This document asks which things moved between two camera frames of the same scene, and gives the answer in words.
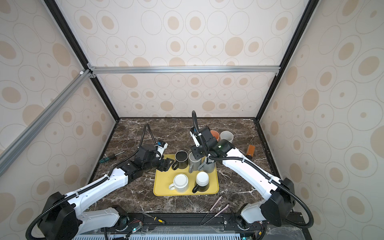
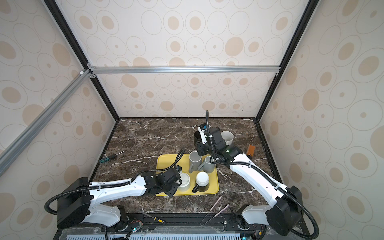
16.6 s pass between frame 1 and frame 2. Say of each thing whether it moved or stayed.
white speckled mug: stayed
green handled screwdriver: stayed
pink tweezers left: stayed
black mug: moved
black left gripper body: moved
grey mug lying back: stayed
